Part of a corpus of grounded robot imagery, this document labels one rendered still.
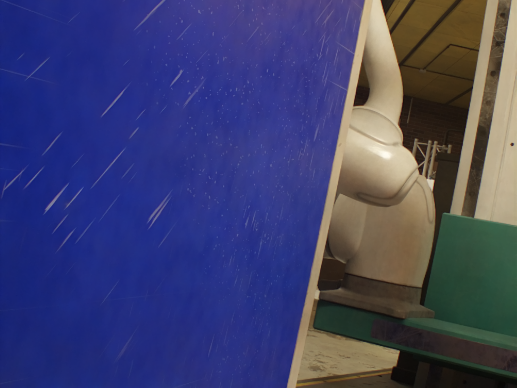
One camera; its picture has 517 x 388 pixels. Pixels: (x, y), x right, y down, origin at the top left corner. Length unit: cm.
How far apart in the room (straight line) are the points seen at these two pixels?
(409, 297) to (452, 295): 12
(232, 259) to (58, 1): 31
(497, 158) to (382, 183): 53
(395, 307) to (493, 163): 38
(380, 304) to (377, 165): 40
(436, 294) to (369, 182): 51
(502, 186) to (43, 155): 147
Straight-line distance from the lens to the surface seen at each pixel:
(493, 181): 184
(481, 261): 178
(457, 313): 179
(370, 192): 136
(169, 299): 64
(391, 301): 169
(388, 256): 168
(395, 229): 168
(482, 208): 183
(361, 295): 169
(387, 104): 143
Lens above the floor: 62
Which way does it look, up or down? 2 degrees up
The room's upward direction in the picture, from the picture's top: 12 degrees clockwise
